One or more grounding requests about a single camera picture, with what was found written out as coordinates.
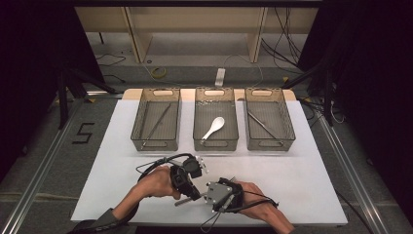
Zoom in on person's left hand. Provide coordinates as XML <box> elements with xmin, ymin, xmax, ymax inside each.
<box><xmin>135</xmin><ymin>165</ymin><xmax>182</xmax><ymax>202</ymax></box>

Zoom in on black cable bundle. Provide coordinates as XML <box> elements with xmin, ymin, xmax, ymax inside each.
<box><xmin>300</xmin><ymin>97</ymin><xmax>345</xmax><ymax>128</ymax></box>

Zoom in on hand-held gripper cable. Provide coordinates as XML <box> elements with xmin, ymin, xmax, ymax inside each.
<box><xmin>135</xmin><ymin>153</ymin><xmax>196</xmax><ymax>181</ymax></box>
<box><xmin>199</xmin><ymin>191</ymin><xmax>281</xmax><ymax>233</ymax></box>

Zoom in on white ceramic spoon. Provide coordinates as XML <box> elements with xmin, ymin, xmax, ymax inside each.
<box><xmin>201</xmin><ymin>116</ymin><xmax>226</xmax><ymax>141</ymax></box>

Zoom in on metal table knife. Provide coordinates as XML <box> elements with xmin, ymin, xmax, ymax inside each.
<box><xmin>246</xmin><ymin>110</ymin><xmax>284</xmax><ymax>145</ymax></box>

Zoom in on left hand-held gripper cable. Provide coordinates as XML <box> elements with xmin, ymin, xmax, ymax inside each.
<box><xmin>135</xmin><ymin>153</ymin><xmax>196</xmax><ymax>181</ymax></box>

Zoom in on white floor cable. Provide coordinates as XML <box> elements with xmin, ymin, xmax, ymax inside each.
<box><xmin>223</xmin><ymin>53</ymin><xmax>265</xmax><ymax>89</ymax></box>

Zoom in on aluminium floor rail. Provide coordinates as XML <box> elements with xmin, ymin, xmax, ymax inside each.
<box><xmin>0</xmin><ymin>92</ymin><xmax>125</xmax><ymax>234</ymax></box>
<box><xmin>316</xmin><ymin>113</ymin><xmax>391</xmax><ymax>234</ymax></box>

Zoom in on beige shelf unit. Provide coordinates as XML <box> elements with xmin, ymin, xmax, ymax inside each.
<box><xmin>74</xmin><ymin>6</ymin><xmax>319</xmax><ymax>64</ymax></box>

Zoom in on grey transparent plastic bin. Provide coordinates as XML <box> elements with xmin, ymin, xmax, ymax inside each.
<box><xmin>244</xmin><ymin>87</ymin><xmax>297</xmax><ymax>152</ymax></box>
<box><xmin>131</xmin><ymin>87</ymin><xmax>182</xmax><ymax>152</ymax></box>
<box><xmin>193</xmin><ymin>87</ymin><xmax>240</xmax><ymax>152</ymax></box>

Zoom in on person's right hand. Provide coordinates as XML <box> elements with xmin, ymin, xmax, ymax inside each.
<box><xmin>239</xmin><ymin>181</ymin><xmax>282</xmax><ymax>226</ymax></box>

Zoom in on thin black floor cable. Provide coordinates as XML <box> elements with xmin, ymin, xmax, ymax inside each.
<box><xmin>95</xmin><ymin>53</ymin><xmax>127</xmax><ymax>84</ymax></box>

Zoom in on white power strip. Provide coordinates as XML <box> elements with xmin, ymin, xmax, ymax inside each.
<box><xmin>214</xmin><ymin>67</ymin><xmax>227</xmax><ymax>88</ymax></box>

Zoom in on black hanging cables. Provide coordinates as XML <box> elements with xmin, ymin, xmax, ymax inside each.
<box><xmin>259</xmin><ymin>7</ymin><xmax>305</xmax><ymax>76</ymax></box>

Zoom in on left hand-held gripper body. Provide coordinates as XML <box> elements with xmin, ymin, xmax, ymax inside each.
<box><xmin>169</xmin><ymin>154</ymin><xmax>209</xmax><ymax>193</ymax></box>

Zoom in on dark curtain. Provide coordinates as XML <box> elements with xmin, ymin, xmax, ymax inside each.
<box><xmin>298</xmin><ymin>0</ymin><xmax>413</xmax><ymax>222</ymax></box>
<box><xmin>0</xmin><ymin>0</ymin><xmax>105</xmax><ymax>183</ymax></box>

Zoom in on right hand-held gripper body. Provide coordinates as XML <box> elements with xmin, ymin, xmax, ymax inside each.
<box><xmin>204</xmin><ymin>176</ymin><xmax>244</xmax><ymax>213</ymax></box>

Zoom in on black metal stand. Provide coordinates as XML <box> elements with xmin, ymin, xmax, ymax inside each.
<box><xmin>56</xmin><ymin>66</ymin><xmax>120</xmax><ymax>131</ymax></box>
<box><xmin>282</xmin><ymin>61</ymin><xmax>337</xmax><ymax>128</ymax></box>

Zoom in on yellow cable coil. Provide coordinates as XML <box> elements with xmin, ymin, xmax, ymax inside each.
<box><xmin>150</xmin><ymin>66</ymin><xmax>169</xmax><ymax>80</ymax></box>

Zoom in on right hand-held gripper cable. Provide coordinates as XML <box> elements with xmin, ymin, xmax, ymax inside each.
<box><xmin>199</xmin><ymin>191</ymin><xmax>281</xmax><ymax>233</ymax></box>

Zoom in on black frame bar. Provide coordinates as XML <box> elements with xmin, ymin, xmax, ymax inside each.
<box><xmin>72</xmin><ymin>0</ymin><xmax>324</xmax><ymax>8</ymax></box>

